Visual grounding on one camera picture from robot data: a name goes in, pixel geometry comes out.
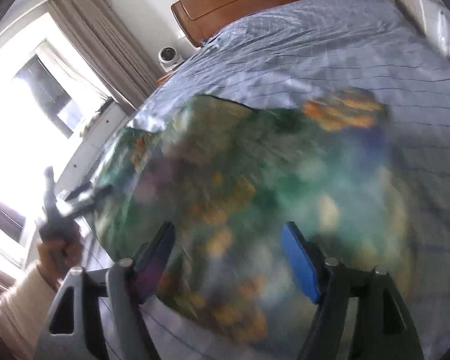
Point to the white sheer curtain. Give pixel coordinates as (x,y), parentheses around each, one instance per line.
(86,78)

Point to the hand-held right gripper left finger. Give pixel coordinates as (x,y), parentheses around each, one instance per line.
(155,262)

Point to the wooden bedside table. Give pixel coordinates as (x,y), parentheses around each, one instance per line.
(163,78)

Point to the grey shelf unit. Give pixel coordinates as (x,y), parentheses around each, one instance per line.
(408,3)

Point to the beige curtain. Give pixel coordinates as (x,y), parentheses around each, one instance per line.
(108,45)

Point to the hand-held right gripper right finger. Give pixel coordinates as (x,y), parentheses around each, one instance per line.
(300,262)

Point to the wooden headboard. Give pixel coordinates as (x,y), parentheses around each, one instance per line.
(247,0)

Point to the bed with blue checked duvet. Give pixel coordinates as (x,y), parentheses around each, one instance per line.
(303,45)

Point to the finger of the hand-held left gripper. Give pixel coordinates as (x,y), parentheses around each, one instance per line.
(86,198)
(50,191)

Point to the white window seat cabinet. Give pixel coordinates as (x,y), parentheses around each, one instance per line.
(97,138)

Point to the person's left forearm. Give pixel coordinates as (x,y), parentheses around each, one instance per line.
(18,307)

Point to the white desk fan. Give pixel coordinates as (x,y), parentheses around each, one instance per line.
(168,57)

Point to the green printed jacket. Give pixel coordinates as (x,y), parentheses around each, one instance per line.
(247,195)

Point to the window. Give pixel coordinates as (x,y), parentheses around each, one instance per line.
(48,82)

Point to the person's left hand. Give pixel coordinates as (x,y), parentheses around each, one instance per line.
(56,262)

